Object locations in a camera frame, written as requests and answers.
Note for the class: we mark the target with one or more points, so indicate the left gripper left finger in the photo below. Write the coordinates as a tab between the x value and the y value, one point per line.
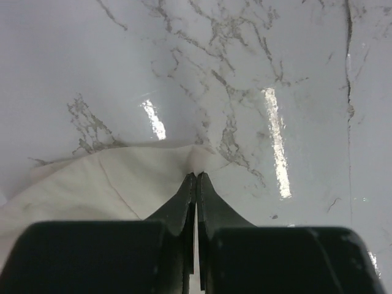
176	253

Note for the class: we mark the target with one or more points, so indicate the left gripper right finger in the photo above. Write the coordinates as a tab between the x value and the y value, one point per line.
213	214

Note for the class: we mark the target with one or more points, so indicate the cream white t shirt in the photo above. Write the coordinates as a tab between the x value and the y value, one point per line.
122	183

